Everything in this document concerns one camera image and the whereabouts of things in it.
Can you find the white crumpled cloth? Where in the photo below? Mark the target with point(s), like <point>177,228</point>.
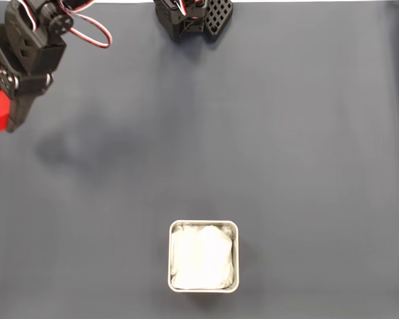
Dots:
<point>203,256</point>

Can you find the dark grey table mat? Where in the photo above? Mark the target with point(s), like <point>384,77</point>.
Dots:
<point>302,149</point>

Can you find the square white metal box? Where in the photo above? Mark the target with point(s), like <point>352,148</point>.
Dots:
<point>170,256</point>

